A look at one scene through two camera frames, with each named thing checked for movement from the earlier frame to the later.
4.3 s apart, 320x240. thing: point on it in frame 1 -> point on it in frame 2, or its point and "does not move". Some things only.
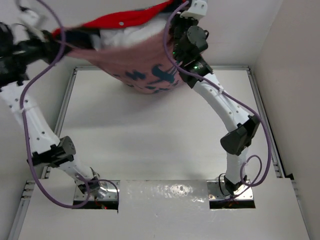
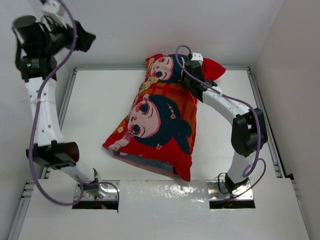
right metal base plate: x=217 y=191 does not move
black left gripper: x=51 y=47 -> x=84 y=40
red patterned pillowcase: x=140 y=66 -> x=156 y=131
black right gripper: x=178 y=19 -> x=182 y=82
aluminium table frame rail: x=275 y=151 does not move
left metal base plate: x=108 y=190 does not move
